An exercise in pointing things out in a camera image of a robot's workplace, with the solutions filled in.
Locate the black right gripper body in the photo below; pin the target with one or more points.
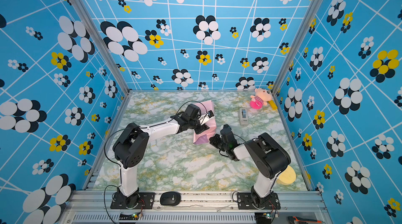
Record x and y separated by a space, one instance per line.
219 143

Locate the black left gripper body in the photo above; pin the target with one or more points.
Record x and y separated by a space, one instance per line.
196 125

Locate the purple wrapping paper sheet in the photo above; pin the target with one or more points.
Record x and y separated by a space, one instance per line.
203 137

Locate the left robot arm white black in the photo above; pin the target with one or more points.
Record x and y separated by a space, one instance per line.
131 145

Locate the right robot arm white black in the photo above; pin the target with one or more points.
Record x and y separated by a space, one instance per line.
268 156

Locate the pink plush pig toy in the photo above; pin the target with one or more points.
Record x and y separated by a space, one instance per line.
260 99

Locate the yellow round sponge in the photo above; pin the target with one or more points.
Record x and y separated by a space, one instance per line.
287 177

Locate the black computer mouse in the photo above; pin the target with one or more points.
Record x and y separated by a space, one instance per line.
171 198

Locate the green circuit board right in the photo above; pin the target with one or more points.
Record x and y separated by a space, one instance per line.
264 217

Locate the green circuit board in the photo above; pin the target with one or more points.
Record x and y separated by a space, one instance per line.
130 216
264 217

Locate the orange black tool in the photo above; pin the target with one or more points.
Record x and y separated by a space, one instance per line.
299 220

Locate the green circuit board left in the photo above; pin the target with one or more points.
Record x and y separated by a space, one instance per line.
130 216

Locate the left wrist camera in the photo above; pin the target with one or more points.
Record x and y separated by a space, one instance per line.
209 115

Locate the aluminium front rail base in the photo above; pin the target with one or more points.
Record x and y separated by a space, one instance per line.
196 207

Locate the aluminium frame post left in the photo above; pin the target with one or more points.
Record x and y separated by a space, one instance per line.
85 17

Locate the aluminium frame post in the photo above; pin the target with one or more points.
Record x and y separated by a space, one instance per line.
85 17
298 39

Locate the aluminium frame post right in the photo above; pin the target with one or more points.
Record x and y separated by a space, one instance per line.
298 39

